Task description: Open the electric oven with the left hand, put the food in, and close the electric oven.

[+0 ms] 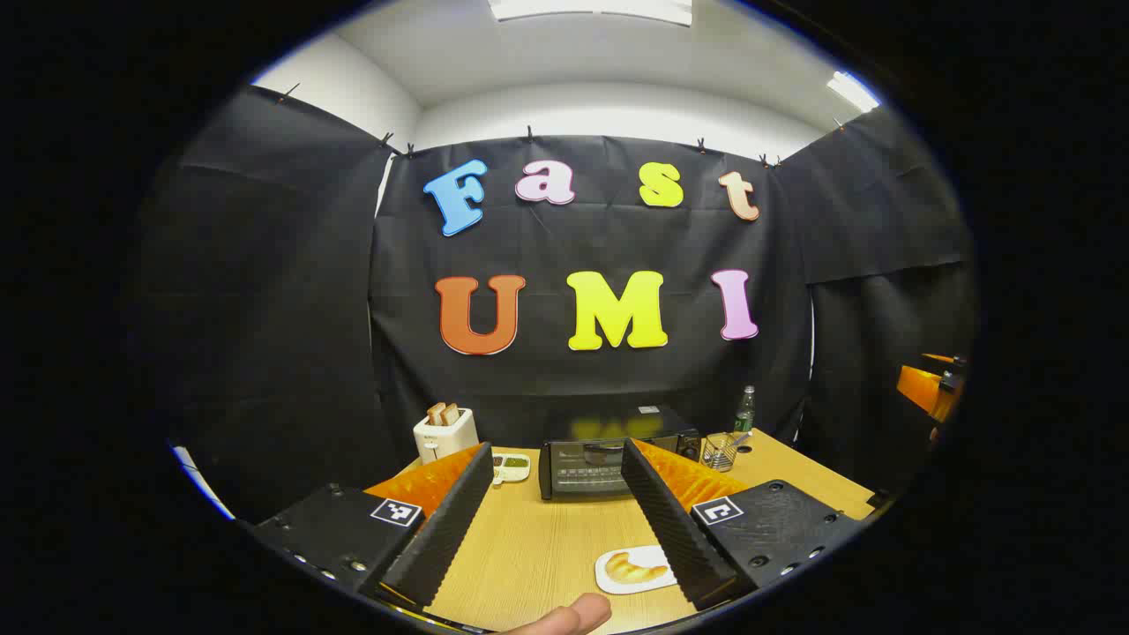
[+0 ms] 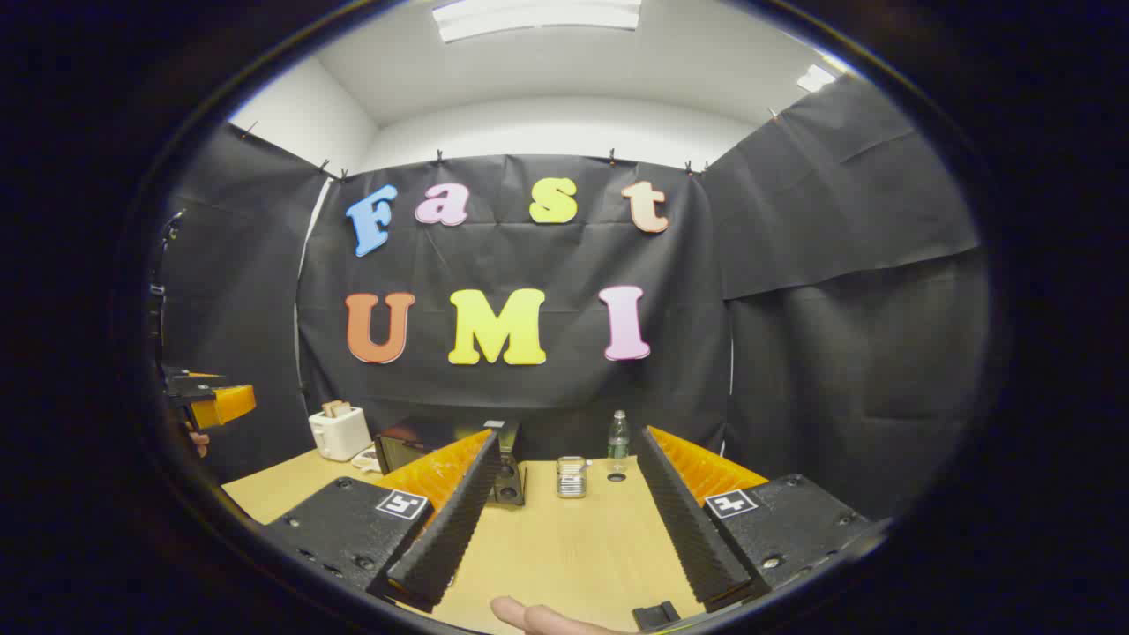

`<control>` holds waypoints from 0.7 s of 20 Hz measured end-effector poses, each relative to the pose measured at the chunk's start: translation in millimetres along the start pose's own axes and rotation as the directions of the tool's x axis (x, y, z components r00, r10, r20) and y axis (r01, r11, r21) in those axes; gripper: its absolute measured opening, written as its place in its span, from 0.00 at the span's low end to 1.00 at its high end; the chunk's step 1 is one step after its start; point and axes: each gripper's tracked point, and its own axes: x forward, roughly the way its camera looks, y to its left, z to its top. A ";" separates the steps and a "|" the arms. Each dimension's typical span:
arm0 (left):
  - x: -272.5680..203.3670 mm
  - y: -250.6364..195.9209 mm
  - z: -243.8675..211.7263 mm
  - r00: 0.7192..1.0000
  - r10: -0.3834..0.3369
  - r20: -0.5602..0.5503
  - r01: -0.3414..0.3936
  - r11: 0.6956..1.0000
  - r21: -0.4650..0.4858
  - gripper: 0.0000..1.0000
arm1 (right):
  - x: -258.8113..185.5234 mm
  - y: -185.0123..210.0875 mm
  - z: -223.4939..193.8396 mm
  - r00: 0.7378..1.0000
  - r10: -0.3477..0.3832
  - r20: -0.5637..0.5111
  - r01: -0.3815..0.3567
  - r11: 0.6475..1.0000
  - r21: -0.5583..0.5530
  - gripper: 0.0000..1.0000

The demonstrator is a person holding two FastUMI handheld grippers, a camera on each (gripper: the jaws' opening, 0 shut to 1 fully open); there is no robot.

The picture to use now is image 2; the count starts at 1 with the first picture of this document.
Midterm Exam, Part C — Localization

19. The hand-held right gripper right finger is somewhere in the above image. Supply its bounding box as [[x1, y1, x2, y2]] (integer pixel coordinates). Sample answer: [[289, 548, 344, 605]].
[[637, 426, 883, 612]]

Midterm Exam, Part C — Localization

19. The black electric oven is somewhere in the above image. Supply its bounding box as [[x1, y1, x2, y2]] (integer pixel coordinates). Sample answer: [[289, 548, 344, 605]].
[[374, 418, 528, 508]]

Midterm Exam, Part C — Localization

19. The white toaster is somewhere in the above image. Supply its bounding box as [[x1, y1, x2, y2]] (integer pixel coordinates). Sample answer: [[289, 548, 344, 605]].
[[309, 406, 373, 462]]

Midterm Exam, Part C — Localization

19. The black backdrop cloth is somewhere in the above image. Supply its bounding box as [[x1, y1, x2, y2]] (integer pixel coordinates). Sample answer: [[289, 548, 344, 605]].
[[154, 75, 993, 521]]

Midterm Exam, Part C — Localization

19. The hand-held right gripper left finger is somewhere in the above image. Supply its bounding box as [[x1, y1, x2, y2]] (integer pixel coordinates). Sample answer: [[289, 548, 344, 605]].
[[262, 430, 502, 614]]

